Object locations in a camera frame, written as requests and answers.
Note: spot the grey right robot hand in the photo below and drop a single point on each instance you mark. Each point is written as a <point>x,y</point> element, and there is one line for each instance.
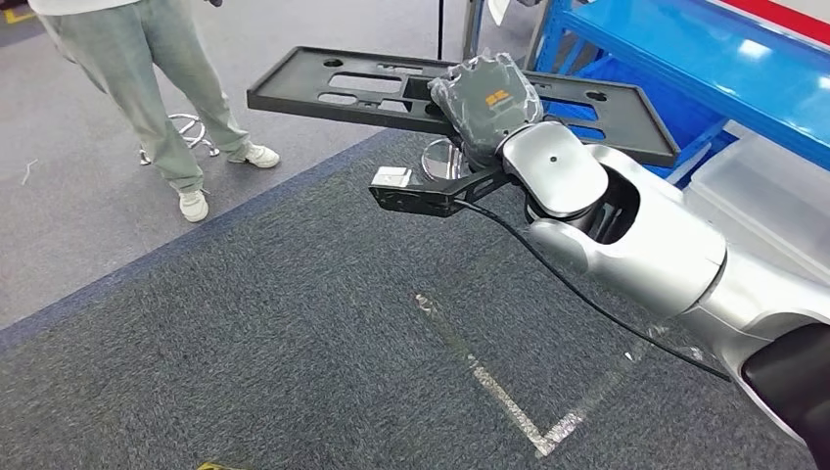
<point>486,104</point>

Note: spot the black plastic plate part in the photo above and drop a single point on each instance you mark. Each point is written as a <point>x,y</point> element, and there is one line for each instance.
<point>292,91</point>

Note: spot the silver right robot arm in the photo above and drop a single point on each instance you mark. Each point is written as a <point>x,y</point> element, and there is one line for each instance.
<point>648,253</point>

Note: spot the blue metal shelf rack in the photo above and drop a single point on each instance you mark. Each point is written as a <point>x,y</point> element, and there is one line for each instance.
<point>713,65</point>

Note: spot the blue plastic bin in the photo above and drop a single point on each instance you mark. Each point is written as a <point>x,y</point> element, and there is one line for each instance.
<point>681,110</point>

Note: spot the white plastic bin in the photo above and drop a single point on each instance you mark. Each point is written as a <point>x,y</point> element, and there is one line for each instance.
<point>765,188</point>

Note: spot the grey carpet mat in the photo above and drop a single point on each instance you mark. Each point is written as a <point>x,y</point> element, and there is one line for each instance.
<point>259,324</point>

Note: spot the person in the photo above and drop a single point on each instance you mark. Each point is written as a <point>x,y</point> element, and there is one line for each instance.
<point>129,65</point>

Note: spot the yellow floor tape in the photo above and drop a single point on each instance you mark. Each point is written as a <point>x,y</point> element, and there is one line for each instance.
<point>16,15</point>
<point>217,466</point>

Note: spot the chrome stanchion post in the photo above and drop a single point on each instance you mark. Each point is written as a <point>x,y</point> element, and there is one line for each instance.
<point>444,162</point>

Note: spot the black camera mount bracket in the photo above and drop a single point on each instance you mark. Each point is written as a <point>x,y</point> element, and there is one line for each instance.
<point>428,198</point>

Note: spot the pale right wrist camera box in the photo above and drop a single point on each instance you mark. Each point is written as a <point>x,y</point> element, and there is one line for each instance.
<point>391,176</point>

